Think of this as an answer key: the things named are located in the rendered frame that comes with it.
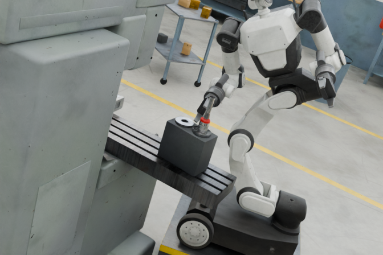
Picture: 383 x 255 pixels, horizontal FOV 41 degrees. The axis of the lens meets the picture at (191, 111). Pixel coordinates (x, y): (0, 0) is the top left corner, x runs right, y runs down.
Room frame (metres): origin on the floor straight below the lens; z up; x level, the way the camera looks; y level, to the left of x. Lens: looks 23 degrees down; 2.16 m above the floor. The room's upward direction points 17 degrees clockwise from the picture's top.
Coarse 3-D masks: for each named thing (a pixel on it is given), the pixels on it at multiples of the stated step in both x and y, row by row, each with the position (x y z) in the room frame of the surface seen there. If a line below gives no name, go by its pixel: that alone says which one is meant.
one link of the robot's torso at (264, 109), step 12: (264, 96) 2.60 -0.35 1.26; (276, 96) 2.50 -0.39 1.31; (288, 96) 2.48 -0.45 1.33; (252, 108) 2.62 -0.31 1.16; (264, 108) 2.50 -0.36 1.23; (276, 108) 2.48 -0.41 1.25; (240, 120) 2.62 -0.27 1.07; (252, 120) 2.53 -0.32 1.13; (264, 120) 2.52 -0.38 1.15; (240, 132) 2.51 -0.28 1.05; (252, 132) 2.53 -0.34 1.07; (228, 144) 2.52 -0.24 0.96; (252, 144) 2.51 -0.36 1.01
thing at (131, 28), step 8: (136, 16) 2.12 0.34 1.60; (144, 16) 2.17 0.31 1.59; (120, 24) 2.02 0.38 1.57; (128, 24) 2.06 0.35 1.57; (136, 24) 2.12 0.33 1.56; (144, 24) 2.18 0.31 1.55; (120, 32) 2.03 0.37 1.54; (128, 32) 2.07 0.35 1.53; (136, 32) 2.13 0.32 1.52; (136, 40) 2.15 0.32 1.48; (136, 48) 2.16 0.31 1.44; (128, 56) 2.12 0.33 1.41; (136, 56) 2.18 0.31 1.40; (128, 64) 2.13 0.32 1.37
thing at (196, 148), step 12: (168, 120) 2.18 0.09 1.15; (180, 120) 2.19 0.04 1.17; (168, 132) 2.16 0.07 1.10; (180, 132) 2.13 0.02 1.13; (192, 132) 2.13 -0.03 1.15; (168, 144) 2.15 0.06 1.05; (180, 144) 2.12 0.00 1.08; (192, 144) 2.09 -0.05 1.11; (204, 144) 2.07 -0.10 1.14; (168, 156) 2.14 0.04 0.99; (180, 156) 2.11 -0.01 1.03; (192, 156) 2.08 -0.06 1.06; (204, 156) 2.10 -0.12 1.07; (192, 168) 2.08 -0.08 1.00; (204, 168) 2.14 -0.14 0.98
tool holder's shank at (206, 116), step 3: (210, 96) 2.15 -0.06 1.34; (210, 99) 2.14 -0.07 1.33; (213, 99) 2.14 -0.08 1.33; (210, 102) 2.14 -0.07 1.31; (213, 102) 2.14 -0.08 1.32; (207, 105) 2.14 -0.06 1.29; (210, 105) 2.14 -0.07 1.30; (207, 108) 2.14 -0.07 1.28; (210, 108) 2.14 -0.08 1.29; (207, 111) 2.14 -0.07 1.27; (210, 111) 2.14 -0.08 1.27; (204, 114) 2.14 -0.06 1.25; (207, 114) 2.13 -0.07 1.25; (204, 117) 2.13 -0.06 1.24; (207, 117) 2.13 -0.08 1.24
